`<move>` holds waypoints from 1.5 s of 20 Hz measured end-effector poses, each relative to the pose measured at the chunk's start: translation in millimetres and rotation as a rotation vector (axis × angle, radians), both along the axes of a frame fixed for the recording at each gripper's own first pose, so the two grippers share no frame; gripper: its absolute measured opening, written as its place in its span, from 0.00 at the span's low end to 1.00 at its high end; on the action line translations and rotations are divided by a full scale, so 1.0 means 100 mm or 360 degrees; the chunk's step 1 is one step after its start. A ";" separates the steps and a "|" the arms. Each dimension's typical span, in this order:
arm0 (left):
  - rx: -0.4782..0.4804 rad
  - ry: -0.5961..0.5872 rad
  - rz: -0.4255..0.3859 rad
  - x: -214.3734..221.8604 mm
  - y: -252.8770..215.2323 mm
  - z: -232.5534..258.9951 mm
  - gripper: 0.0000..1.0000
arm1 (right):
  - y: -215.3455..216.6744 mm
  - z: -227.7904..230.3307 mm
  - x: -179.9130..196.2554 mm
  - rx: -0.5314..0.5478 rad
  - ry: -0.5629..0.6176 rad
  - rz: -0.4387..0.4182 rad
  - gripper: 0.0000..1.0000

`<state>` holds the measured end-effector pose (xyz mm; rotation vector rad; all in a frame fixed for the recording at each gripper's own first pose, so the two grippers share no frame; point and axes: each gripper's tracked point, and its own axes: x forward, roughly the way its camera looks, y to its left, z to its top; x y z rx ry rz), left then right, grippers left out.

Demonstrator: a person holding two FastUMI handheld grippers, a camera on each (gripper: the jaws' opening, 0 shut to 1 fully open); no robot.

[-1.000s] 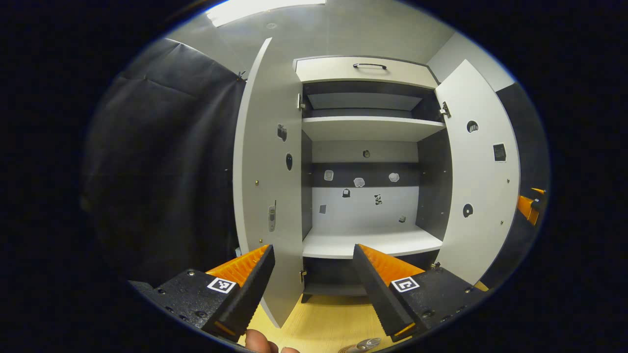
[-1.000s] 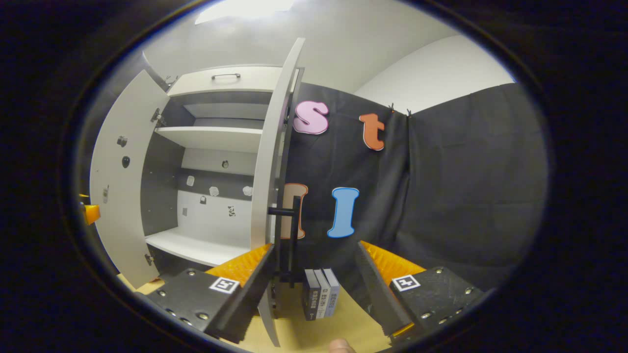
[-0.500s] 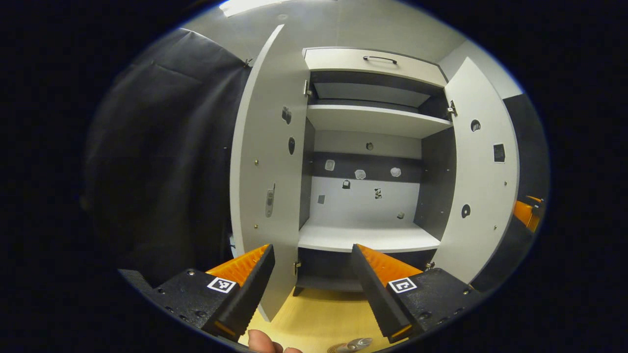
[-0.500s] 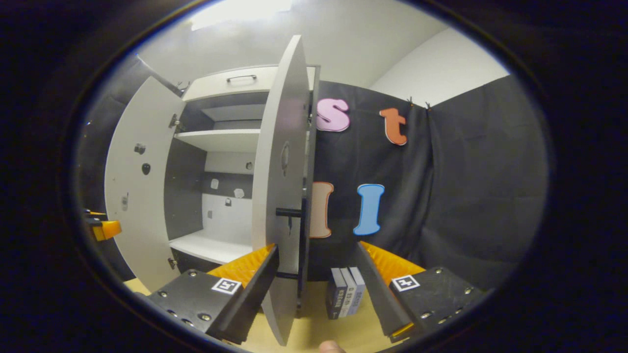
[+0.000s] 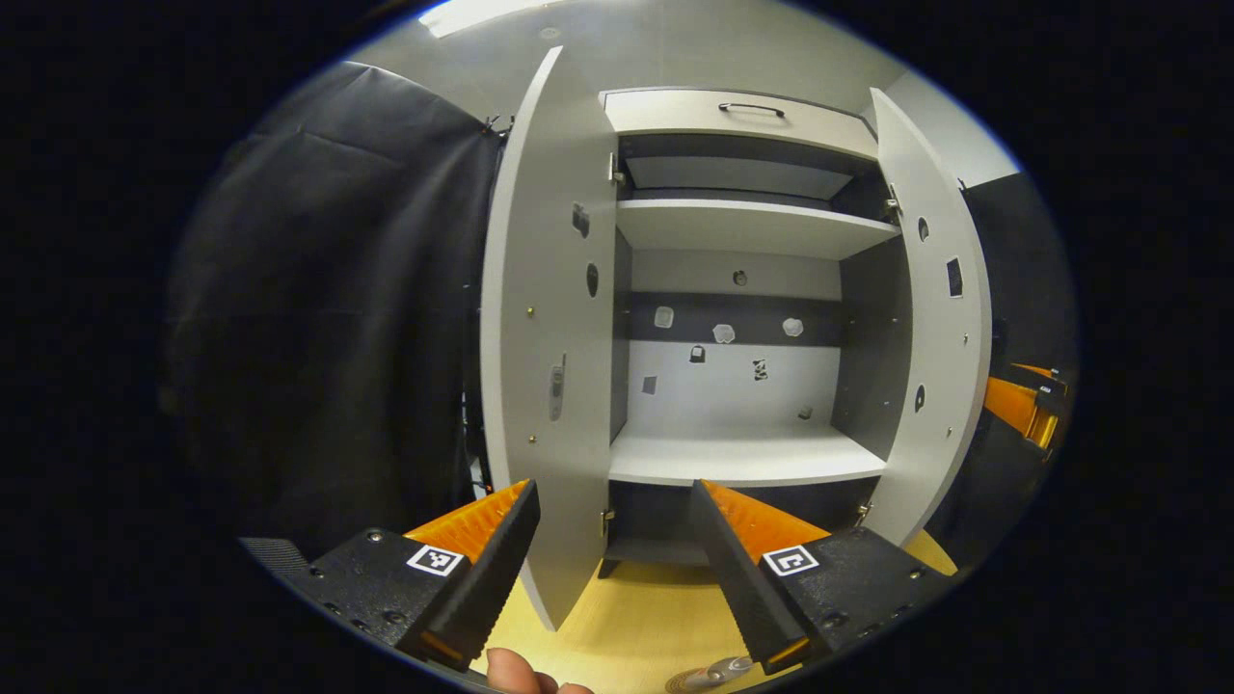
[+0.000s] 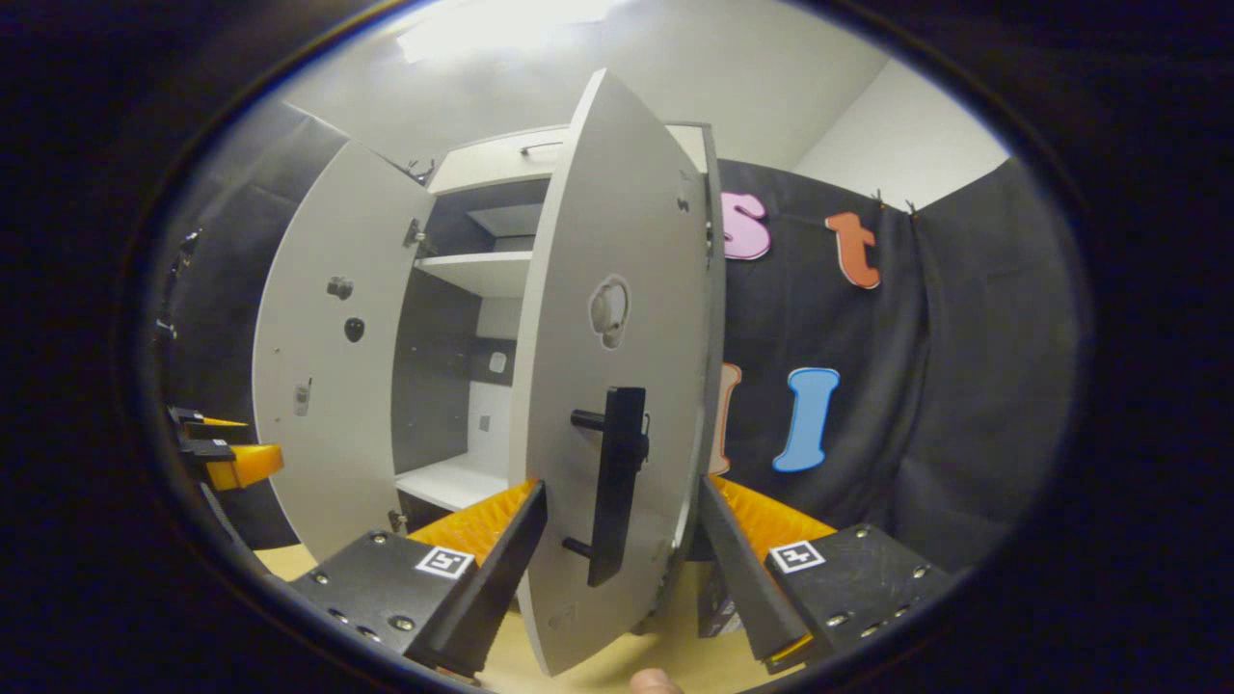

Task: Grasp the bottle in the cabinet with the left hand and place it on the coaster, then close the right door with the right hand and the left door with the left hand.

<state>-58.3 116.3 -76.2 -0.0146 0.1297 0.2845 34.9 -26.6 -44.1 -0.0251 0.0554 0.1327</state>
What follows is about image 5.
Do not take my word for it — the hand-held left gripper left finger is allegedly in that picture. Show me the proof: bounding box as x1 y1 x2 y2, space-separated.
289 479 541 673

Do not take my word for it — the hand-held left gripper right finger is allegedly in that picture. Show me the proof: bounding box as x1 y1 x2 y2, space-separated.
690 479 955 676

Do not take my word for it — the white cabinet door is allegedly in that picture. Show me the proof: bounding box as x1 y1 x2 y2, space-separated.
479 45 620 632
863 89 994 548

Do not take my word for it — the white cabinet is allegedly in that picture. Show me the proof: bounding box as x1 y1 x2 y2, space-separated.
598 87 912 579

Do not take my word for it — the white cabinet shelf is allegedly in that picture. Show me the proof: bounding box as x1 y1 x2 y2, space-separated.
615 199 902 261

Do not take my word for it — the black backdrop cloth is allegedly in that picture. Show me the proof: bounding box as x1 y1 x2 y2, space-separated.
159 60 507 560

